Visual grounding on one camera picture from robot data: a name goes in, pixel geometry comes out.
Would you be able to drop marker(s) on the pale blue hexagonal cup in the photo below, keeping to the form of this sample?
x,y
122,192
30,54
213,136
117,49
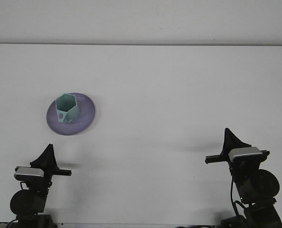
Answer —
x,y
73,115

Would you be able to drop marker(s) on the pale purple round plate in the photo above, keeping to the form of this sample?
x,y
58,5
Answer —
x,y
86,114

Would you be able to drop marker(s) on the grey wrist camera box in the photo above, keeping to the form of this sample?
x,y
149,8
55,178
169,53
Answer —
x,y
245,153
29,173

